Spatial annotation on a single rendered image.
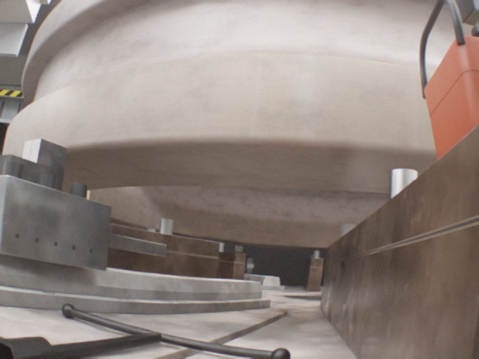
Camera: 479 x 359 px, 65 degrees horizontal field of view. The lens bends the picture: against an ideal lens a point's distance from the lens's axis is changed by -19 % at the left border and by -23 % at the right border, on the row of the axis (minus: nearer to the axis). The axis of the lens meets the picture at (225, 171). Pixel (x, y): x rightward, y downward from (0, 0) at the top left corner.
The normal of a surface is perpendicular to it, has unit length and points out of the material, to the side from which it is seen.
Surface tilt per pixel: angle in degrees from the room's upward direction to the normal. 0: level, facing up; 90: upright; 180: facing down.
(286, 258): 90
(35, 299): 90
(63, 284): 90
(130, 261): 90
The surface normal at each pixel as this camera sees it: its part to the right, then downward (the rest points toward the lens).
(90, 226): 0.85, -0.02
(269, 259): 0.21, -0.18
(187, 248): 0.59, -0.11
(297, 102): -0.25, -0.22
